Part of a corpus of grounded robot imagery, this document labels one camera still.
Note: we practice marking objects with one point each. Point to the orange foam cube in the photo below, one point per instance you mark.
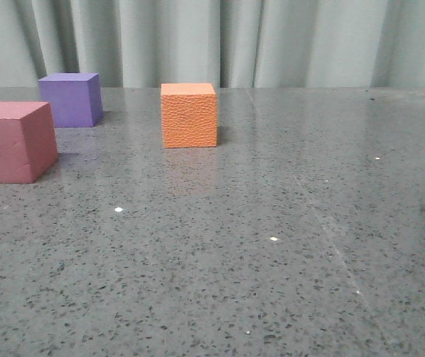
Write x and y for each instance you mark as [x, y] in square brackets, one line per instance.
[189, 115]

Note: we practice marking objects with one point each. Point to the purple foam cube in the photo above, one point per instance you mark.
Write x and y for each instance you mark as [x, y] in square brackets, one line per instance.
[75, 98]

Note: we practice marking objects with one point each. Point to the grey pleated curtain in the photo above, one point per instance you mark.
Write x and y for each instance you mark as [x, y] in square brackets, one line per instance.
[235, 44]

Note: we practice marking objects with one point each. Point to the pink foam cube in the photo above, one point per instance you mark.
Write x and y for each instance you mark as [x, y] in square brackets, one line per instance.
[28, 144]

